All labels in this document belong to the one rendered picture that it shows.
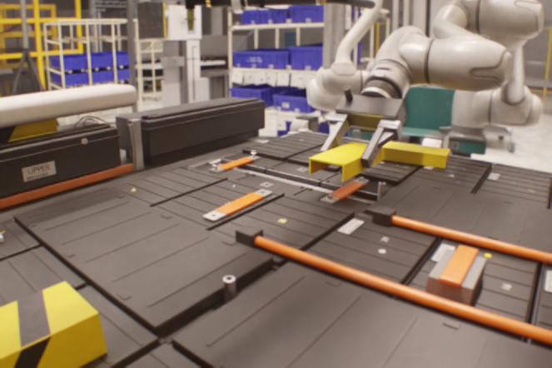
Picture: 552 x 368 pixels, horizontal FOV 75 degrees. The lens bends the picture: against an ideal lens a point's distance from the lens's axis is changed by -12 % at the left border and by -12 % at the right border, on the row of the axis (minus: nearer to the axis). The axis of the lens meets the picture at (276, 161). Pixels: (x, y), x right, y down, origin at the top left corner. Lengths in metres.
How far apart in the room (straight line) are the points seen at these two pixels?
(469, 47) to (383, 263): 0.50
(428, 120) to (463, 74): 1.24
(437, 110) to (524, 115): 0.45
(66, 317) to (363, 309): 0.28
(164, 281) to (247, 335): 0.13
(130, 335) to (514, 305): 0.40
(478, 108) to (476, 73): 1.04
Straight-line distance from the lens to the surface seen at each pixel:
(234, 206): 0.67
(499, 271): 0.56
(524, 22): 1.38
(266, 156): 1.00
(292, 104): 3.33
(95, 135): 0.89
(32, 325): 0.38
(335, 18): 1.89
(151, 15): 3.36
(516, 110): 1.82
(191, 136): 1.04
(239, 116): 1.16
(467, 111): 1.91
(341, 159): 0.71
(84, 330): 0.38
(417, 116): 2.09
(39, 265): 0.58
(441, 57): 0.87
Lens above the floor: 1.26
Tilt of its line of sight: 16 degrees down
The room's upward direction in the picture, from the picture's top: straight up
